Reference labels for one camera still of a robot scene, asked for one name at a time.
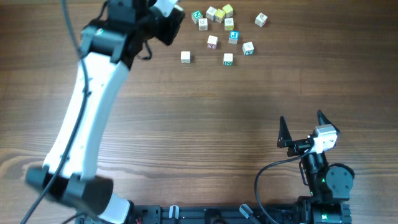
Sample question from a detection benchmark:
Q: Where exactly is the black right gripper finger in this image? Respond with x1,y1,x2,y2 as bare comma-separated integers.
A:
317,110,340,134
277,116,292,148

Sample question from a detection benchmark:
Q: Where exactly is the green V letter block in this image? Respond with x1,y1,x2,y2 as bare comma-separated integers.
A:
243,42,254,55

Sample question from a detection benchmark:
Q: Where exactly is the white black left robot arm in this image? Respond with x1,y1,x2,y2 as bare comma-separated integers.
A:
25,0,185,223

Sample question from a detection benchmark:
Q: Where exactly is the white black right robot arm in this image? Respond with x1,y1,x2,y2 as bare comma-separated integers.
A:
277,111,354,224

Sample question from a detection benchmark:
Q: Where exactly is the green Z white block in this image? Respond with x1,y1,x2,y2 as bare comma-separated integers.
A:
180,51,191,63

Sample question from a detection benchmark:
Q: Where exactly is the green N letter block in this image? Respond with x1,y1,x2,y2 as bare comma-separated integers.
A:
192,11,203,24

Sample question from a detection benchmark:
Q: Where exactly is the white M picture block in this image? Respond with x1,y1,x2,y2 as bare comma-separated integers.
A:
198,18,208,30

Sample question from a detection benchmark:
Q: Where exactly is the white blue picture block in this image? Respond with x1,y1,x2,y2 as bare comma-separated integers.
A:
206,6,217,21

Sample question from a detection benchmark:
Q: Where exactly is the yellow block left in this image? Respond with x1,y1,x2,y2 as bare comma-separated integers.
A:
215,9,226,23

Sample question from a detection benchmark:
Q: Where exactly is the yellow white picture block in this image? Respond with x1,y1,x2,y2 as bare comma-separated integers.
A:
224,17,234,30

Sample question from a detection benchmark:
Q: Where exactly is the yellow block top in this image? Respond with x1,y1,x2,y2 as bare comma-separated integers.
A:
222,4,234,18

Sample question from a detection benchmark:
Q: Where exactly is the blue P letter block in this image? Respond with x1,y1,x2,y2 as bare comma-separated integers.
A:
228,30,239,44

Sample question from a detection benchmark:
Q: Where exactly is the green N block lower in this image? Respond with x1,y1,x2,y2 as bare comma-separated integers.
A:
223,53,233,66

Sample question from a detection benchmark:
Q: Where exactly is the red K picture block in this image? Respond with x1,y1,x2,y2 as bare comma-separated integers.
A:
255,12,268,27

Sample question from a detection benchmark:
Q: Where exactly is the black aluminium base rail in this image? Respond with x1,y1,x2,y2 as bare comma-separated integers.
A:
74,203,352,224

